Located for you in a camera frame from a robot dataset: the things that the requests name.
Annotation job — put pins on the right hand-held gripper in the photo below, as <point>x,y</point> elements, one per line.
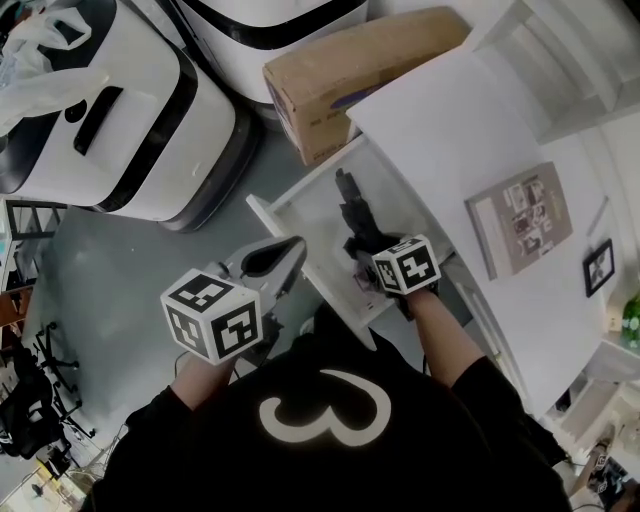
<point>406,263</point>

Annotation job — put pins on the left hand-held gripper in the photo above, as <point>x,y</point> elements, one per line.
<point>212,320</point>

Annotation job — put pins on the black umbrella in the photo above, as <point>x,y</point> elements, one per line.
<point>357,215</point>

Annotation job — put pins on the white drawer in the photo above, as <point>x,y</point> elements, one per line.
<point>310,225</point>

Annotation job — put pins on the person's left forearm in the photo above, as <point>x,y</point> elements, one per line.
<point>205,380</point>

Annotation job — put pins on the person's right forearm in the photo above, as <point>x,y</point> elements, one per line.
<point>445,340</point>

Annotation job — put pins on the grey book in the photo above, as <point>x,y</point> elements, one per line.
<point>520,220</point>

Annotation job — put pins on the person's black printed shirt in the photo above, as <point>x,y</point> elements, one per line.
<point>330,440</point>

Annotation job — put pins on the black office chair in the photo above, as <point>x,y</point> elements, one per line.
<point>32,405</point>

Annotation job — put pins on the brown cardboard box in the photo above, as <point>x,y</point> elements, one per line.
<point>345,70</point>

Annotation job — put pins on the white and black machine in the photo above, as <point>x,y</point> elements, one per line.
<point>270,40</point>
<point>125,125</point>

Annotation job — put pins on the green plant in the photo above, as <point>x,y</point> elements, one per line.
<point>633,315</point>

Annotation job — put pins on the clear plastic bag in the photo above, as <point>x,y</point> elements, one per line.
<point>35,70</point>

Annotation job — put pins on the black picture frame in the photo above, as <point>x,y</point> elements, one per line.
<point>598,267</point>

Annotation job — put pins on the black metal frame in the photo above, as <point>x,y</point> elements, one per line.
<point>35,220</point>

